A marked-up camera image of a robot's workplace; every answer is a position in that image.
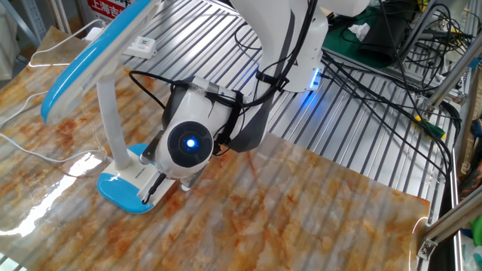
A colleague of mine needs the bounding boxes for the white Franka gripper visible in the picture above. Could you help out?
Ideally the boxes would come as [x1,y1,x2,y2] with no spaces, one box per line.
[141,129,206,206]

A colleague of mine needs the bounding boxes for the blue white desk lamp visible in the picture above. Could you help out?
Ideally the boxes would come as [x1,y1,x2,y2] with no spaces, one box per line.
[40,0,178,215]

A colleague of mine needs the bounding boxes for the orange marble pattern mat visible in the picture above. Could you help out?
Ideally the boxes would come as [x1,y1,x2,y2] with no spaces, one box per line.
[0,26,432,271]

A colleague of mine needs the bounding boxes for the white power strip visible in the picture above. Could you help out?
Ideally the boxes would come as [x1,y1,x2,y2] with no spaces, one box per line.
[122,35,157,60]

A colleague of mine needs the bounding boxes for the red white sign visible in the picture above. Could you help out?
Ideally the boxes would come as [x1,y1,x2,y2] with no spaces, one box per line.
[87,0,133,20]

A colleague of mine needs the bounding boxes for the green cutting mat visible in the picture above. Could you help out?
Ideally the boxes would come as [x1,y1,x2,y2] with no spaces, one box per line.
[322,3,400,71]

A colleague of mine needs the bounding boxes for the crumpled white tissue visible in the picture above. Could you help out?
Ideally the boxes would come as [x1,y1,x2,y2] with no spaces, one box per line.
[346,22,372,41]

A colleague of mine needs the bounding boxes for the black bag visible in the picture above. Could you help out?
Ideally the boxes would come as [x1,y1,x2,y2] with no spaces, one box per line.
[357,9,410,67]

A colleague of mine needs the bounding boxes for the white lamp power cable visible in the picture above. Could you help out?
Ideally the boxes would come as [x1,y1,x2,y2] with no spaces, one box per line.
[0,18,114,165]

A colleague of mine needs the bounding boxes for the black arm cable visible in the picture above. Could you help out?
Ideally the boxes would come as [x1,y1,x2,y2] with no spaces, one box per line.
[128,0,321,155]

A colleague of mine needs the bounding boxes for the grey perforated angle post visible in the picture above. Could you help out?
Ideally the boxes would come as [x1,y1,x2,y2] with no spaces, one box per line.
[20,0,48,42]

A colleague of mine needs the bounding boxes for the tangled black cables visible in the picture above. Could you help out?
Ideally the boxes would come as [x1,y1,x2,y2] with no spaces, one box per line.
[319,0,466,178]

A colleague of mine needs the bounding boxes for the metal corner bracket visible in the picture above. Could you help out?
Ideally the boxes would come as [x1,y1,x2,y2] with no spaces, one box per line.
[416,239,438,260]

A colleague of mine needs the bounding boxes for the green handle screwdriver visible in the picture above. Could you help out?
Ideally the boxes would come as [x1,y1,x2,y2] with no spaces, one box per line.
[413,114,447,140]

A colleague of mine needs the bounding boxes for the aluminium frame beam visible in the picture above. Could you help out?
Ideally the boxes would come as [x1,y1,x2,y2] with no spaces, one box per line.
[416,191,482,260]
[425,41,482,110]

